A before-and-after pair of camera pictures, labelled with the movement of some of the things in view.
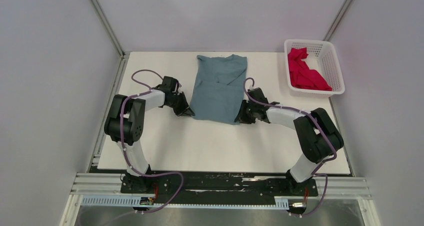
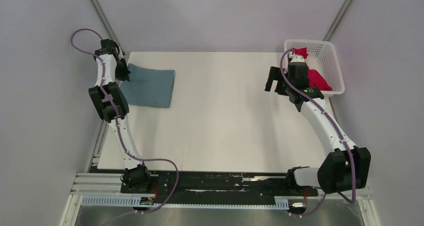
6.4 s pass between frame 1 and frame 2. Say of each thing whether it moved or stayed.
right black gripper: moved
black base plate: stayed
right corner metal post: stayed
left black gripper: moved
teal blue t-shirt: moved
